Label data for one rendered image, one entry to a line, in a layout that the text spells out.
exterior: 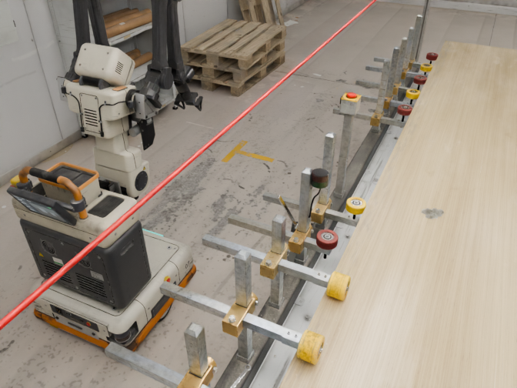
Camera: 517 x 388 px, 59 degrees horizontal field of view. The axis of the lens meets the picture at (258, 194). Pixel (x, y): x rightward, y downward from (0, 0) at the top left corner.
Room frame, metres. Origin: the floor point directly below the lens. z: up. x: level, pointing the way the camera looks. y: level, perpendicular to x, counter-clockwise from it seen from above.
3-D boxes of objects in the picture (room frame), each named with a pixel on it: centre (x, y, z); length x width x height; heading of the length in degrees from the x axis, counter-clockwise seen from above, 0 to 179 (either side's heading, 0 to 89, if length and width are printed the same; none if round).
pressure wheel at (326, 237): (1.27, -0.26, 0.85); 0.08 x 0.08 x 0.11
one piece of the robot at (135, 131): (2.02, 0.66, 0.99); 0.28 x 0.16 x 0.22; 65
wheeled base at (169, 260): (1.76, 0.78, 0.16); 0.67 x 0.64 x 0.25; 155
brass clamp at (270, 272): (1.11, -0.06, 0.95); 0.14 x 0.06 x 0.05; 154
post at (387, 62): (2.48, -0.72, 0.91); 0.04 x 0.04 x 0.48; 64
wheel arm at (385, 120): (2.47, -0.66, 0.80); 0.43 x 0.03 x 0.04; 64
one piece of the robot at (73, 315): (1.45, 0.90, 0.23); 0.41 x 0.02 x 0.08; 65
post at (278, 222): (1.13, -0.07, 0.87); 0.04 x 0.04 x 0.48; 64
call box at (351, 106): (1.81, -0.40, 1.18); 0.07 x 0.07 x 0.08; 64
